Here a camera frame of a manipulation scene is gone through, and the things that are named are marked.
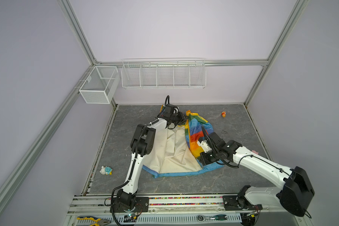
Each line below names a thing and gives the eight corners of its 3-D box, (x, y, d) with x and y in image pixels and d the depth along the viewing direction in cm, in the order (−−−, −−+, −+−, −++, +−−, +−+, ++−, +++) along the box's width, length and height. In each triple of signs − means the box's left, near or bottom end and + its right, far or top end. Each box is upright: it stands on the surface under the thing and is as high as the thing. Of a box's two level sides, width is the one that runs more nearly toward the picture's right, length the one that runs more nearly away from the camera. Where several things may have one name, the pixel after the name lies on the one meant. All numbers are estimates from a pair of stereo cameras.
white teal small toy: (101, 175, 86) (98, 173, 83) (104, 168, 89) (101, 165, 86) (111, 175, 86) (109, 173, 83) (113, 168, 89) (111, 165, 86)
